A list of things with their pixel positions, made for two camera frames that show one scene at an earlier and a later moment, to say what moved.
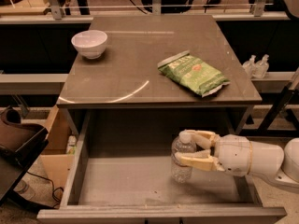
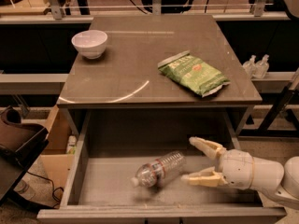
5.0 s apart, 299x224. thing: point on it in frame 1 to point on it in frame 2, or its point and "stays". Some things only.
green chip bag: [197, 75] stays
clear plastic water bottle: [183, 143] to [161, 171]
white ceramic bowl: [90, 43] stays
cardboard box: [55, 161] stays
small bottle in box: [72, 145] stays
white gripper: [233, 154] to [238, 169]
